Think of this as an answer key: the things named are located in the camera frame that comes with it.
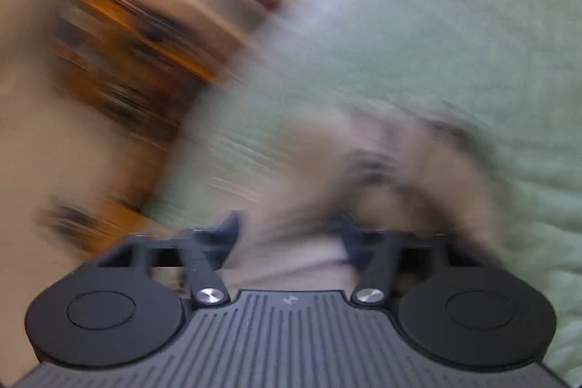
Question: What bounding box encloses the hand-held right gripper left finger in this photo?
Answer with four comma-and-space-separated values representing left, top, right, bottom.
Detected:
95, 210, 243, 308

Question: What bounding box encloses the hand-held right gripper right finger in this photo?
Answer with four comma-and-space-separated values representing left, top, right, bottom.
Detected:
333, 212, 488, 308

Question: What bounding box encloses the white black-striped knit sweater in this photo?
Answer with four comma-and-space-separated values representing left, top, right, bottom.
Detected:
217, 105, 502, 294

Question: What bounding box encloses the green quilted bedspread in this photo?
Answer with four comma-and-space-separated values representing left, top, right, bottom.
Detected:
144, 0, 582, 388

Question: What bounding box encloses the cluttered wooden bookshelf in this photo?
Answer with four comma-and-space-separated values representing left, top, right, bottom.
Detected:
49, 0, 256, 145

